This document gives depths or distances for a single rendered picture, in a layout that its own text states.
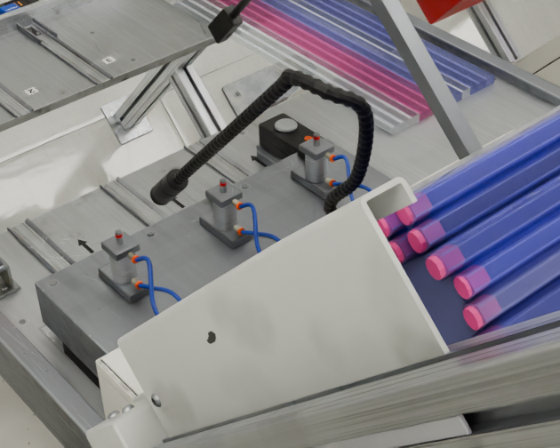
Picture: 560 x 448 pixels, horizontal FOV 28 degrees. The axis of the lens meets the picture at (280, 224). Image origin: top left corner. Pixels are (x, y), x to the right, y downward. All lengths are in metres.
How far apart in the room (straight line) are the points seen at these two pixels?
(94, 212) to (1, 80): 0.31
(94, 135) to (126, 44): 0.85
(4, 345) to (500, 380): 0.69
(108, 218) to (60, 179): 1.09
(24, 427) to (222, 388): 0.89
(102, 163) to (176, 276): 1.31
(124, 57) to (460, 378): 1.08
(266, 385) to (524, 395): 0.22
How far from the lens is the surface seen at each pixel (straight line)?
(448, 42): 1.42
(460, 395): 0.39
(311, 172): 1.06
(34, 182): 2.22
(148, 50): 1.44
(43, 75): 1.41
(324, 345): 0.50
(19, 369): 1.01
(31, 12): 1.52
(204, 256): 0.99
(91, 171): 2.26
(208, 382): 0.62
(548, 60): 2.40
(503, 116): 1.30
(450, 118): 0.93
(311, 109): 1.30
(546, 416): 0.38
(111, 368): 0.87
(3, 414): 1.48
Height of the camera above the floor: 2.07
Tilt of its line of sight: 60 degrees down
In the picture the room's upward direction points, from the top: 57 degrees clockwise
